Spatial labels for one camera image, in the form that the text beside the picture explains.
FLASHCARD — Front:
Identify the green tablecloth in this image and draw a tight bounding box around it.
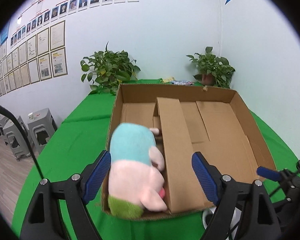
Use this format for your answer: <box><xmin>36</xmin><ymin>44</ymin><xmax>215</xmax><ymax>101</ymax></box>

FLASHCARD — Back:
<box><xmin>12</xmin><ymin>80</ymin><xmax>297</xmax><ymax>239</ymax></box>

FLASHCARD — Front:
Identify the left potted green plant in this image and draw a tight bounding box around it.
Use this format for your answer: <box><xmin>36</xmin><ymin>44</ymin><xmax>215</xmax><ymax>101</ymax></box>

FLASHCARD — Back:
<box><xmin>80</xmin><ymin>47</ymin><xmax>141</xmax><ymax>95</ymax></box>

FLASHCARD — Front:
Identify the long brown cardboard box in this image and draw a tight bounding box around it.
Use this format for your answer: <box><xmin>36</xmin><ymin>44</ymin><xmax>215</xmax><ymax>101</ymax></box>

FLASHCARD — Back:
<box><xmin>153</xmin><ymin>98</ymin><xmax>213</xmax><ymax>214</ymax></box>

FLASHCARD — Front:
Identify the framed certificate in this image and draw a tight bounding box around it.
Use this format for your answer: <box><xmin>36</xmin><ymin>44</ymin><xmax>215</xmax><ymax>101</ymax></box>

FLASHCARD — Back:
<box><xmin>50</xmin><ymin>21</ymin><xmax>65</xmax><ymax>50</ymax></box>
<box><xmin>50</xmin><ymin>47</ymin><xmax>68</xmax><ymax>77</ymax></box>

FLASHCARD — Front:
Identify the framed certificate lower right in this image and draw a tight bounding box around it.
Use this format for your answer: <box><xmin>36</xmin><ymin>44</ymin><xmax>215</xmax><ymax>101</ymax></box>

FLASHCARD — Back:
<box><xmin>50</xmin><ymin>47</ymin><xmax>68</xmax><ymax>77</ymax></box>

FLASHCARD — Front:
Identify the right potted green plant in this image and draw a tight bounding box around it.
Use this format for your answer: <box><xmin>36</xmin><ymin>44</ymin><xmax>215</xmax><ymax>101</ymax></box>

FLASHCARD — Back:
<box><xmin>186</xmin><ymin>46</ymin><xmax>236</xmax><ymax>89</ymax></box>

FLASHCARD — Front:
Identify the white hair dryer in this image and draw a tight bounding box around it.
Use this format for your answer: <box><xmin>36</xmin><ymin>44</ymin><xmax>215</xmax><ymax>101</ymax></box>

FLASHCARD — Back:
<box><xmin>202</xmin><ymin>207</ymin><xmax>242</xmax><ymax>240</ymax></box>

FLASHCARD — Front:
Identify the grey plastic stool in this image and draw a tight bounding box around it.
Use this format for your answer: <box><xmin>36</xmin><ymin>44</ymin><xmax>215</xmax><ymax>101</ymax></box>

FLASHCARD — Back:
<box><xmin>3</xmin><ymin>120</ymin><xmax>30</xmax><ymax>161</ymax></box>
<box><xmin>27</xmin><ymin>108</ymin><xmax>58</xmax><ymax>154</ymax></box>

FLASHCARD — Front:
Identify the large open cardboard box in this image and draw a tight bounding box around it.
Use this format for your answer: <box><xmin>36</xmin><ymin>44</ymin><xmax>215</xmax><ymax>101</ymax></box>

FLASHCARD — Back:
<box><xmin>101</xmin><ymin>83</ymin><xmax>277</xmax><ymax>222</ymax></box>

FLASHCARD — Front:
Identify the framed certificate upper right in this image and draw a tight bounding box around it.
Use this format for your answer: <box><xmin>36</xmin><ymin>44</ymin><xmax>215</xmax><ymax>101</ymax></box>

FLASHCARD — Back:
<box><xmin>50</xmin><ymin>21</ymin><xmax>65</xmax><ymax>50</ymax></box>

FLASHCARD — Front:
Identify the potted green plant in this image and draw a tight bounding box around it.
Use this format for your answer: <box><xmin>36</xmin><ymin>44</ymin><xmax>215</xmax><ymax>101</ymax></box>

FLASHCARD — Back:
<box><xmin>80</xmin><ymin>47</ymin><xmax>141</xmax><ymax>95</ymax></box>
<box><xmin>186</xmin><ymin>46</ymin><xmax>236</xmax><ymax>89</ymax></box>

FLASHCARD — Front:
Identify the pink teal plush toy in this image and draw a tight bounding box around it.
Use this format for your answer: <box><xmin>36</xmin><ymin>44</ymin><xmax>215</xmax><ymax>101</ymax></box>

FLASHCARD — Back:
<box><xmin>108</xmin><ymin>122</ymin><xmax>167</xmax><ymax>219</ymax></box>

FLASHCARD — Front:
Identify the paper cup on stool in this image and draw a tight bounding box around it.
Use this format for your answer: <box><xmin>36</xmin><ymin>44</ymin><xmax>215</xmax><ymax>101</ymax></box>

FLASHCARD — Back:
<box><xmin>28</xmin><ymin>113</ymin><xmax>34</xmax><ymax>120</ymax></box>

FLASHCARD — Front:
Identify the black cable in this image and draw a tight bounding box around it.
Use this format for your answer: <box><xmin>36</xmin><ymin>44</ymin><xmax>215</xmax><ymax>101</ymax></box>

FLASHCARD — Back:
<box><xmin>0</xmin><ymin>102</ymin><xmax>46</xmax><ymax>181</ymax></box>

